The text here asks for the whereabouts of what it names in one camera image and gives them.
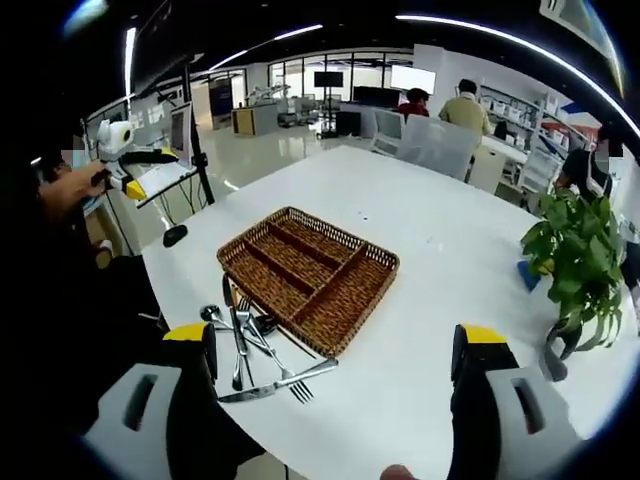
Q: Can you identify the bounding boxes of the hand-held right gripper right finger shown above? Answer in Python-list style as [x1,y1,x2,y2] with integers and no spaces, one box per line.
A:
[449,323,586,480]

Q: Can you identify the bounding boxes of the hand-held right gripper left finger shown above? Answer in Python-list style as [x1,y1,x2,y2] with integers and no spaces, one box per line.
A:
[82,322,221,480]

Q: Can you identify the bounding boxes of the brown wicker storage slots tray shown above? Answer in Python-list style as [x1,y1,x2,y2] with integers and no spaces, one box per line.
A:
[216,205,401,359]

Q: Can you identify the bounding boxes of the white storage shelf rack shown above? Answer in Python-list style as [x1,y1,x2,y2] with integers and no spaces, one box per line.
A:
[478,83,581,156]

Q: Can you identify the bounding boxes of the person's left hand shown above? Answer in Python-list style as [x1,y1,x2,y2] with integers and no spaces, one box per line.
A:
[69,160,114,201]

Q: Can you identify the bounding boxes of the person's right hand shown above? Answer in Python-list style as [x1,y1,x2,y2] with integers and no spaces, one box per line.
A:
[382,463,420,480]

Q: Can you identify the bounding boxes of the white laptop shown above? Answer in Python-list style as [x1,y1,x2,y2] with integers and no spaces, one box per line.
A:
[135,101,200,209]

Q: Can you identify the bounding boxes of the black computer mouse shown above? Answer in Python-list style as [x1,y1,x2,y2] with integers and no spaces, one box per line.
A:
[162,224,189,248]

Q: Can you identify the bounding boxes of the black curved object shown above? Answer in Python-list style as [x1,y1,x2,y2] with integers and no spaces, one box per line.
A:
[542,322,585,384]

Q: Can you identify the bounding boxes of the dark blue display board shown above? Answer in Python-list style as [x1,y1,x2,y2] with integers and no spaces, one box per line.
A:
[208,79,234,130]

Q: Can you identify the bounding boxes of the wood and grey cabinet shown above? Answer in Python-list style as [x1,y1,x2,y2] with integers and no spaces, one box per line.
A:
[231,102,279,136]

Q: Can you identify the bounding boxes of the person's black clothing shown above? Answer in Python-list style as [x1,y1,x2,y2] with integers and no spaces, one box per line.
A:
[9,199,166,436]

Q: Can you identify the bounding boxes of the blue cloth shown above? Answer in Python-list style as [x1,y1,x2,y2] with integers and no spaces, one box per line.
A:
[517,259,544,293]

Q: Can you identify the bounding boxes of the green plant in white pot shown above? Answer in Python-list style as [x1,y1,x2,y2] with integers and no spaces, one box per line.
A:
[519,188,627,351]

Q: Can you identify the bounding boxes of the black desk monitors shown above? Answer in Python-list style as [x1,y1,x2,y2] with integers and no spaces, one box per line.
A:
[352,85,402,107]

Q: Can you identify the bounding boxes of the white office chair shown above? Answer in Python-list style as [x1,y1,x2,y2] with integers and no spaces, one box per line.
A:
[372,108,406,156]

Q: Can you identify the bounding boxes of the grey mesh office chair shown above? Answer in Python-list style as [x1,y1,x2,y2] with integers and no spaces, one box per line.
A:
[399,115,481,181]

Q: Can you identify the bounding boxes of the bright white wall display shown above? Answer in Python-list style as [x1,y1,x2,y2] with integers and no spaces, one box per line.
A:
[389,64,437,94]

